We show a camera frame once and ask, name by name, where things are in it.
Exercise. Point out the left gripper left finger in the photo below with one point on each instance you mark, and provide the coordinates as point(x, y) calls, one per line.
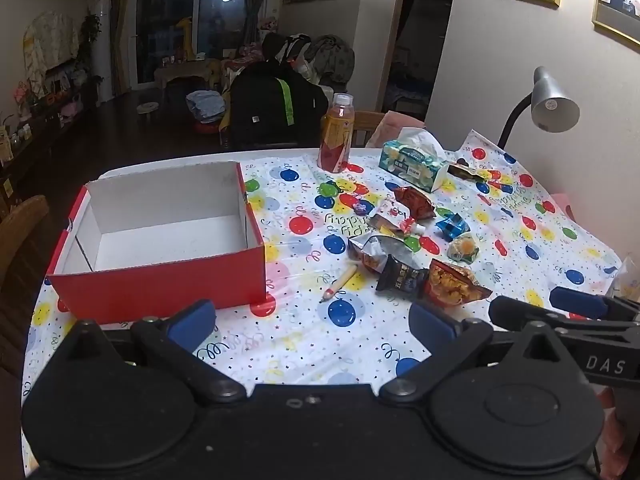
point(171, 344)

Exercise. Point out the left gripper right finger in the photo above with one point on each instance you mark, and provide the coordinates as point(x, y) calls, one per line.
point(454, 347)

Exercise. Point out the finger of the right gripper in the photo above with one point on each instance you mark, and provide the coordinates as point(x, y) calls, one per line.
point(596, 307)
point(512, 314)

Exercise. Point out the salted egg packet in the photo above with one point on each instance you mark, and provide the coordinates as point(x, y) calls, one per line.
point(463, 249)

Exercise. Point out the black sesame snack packet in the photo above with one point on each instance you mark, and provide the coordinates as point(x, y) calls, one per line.
point(400, 276)

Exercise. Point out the person's right hand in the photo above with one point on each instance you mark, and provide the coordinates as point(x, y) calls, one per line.
point(615, 454)

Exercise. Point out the orange chips snack bag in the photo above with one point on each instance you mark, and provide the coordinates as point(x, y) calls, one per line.
point(453, 286)

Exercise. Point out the red cardboard box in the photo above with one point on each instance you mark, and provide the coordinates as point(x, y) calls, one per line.
point(151, 243)

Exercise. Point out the blue snack packet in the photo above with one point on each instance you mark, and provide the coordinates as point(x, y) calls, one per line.
point(452, 227)

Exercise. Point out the balloon print tablecloth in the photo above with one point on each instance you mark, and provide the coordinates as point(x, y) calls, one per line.
point(264, 319)

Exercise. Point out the silver foil snack bag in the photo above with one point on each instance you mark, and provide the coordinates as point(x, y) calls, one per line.
point(373, 249)

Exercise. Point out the sausage stick snack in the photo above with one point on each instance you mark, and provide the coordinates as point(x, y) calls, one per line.
point(339, 283)

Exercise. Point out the dark red foil packet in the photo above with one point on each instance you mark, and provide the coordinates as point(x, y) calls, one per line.
point(419, 205)

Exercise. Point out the white red drink pouch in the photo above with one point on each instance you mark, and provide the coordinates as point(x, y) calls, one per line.
point(396, 218)

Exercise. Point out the green gold wrapper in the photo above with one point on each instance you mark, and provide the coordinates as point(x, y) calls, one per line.
point(462, 170)

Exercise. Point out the small purple candy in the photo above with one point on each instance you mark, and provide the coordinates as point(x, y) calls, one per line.
point(361, 208)

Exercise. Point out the green tissue box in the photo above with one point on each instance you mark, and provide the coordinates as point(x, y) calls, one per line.
point(417, 158)

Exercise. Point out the wooden chair left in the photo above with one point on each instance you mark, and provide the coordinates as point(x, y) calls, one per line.
point(26, 247)

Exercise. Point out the grey desk lamp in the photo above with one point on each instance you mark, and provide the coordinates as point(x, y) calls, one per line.
point(551, 109)

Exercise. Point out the pink cloth on chair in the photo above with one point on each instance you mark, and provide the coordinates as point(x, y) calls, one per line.
point(390, 128)

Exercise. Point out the orange drink bottle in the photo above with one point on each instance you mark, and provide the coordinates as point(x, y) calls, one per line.
point(336, 136)

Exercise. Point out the wooden chair behind table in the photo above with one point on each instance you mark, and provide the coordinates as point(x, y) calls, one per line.
point(364, 126)

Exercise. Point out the black backpack green stripe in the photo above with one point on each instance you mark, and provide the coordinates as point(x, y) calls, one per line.
point(272, 105)

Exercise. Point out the framed picture right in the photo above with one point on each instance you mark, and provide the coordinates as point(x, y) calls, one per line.
point(621, 17)

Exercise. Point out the white tower air conditioner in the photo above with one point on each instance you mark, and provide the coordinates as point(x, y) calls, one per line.
point(101, 51)

